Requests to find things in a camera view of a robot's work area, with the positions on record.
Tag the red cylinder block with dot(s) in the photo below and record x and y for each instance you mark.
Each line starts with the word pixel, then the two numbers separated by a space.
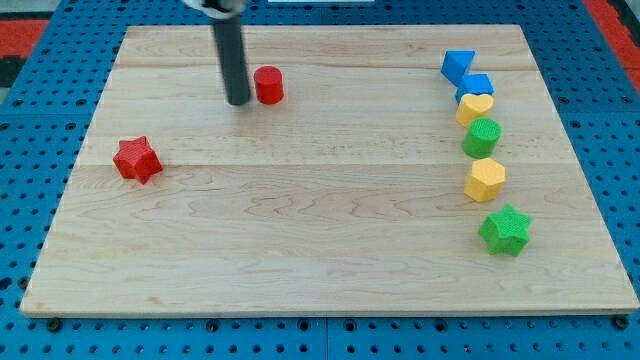
pixel 268 82

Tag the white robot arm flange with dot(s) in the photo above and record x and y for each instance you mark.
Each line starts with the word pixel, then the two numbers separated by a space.
pixel 218 9

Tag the light wooden board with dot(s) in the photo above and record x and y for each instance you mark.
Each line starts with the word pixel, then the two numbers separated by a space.
pixel 344 199

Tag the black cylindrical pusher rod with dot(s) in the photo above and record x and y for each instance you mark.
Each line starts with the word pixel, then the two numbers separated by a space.
pixel 230 48

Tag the yellow heart block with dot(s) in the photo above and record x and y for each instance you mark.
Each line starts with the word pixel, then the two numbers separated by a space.
pixel 472 107

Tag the yellow hexagon block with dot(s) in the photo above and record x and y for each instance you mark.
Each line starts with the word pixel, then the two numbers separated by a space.
pixel 484 180

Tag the green cylinder block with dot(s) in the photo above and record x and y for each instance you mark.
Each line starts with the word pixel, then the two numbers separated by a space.
pixel 482 137

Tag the blue triangular block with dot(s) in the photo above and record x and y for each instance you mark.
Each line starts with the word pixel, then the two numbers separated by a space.
pixel 456 64

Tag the blue cube block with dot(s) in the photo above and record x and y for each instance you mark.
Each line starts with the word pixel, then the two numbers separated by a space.
pixel 476 84

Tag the red star block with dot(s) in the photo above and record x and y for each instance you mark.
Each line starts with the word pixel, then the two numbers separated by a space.
pixel 136 159

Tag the green star block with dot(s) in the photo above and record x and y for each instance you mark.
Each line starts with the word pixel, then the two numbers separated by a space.
pixel 506 231

